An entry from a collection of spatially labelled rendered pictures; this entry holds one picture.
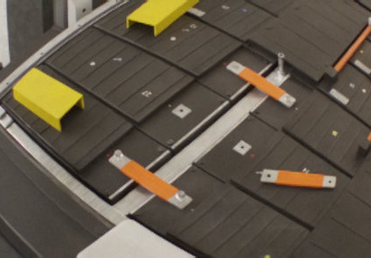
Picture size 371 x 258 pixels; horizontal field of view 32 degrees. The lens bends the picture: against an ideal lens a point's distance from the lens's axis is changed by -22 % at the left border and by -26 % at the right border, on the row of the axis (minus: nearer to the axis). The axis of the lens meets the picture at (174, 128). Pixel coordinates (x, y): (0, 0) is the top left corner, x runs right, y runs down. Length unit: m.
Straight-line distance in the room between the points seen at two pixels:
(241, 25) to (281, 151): 0.35
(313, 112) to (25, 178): 0.54
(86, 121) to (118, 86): 0.09
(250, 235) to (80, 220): 0.27
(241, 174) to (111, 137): 0.22
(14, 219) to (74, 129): 0.32
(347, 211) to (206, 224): 0.26
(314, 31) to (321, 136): 0.32
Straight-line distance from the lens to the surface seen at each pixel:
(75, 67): 1.44
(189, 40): 1.47
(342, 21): 1.61
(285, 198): 1.19
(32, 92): 1.37
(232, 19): 1.53
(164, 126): 1.32
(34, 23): 2.35
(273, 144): 1.27
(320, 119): 1.33
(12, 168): 1.14
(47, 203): 1.08
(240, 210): 1.18
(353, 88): 1.41
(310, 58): 1.45
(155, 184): 1.22
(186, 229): 1.16
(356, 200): 1.19
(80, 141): 1.29
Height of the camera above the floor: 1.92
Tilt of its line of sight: 45 degrees down
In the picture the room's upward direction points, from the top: 3 degrees counter-clockwise
